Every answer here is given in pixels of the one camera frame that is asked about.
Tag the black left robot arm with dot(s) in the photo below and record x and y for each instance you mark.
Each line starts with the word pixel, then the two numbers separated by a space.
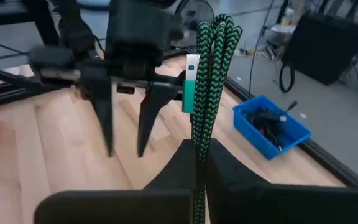
pixel 73 34

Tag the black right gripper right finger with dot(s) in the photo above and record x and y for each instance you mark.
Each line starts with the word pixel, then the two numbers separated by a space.
pixel 291 205

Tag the black box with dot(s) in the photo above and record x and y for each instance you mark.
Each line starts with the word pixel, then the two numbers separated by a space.
pixel 322 49

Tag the black floor fan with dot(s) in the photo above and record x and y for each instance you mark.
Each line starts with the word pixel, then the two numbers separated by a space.
pixel 194 15

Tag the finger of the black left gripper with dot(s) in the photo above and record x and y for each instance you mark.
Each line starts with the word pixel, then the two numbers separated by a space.
pixel 152 109
pixel 102 102

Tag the blue plastic basket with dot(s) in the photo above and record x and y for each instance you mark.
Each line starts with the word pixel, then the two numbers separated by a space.
pixel 294 137

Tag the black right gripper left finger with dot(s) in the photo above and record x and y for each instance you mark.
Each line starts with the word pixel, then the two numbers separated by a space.
pixel 120 208

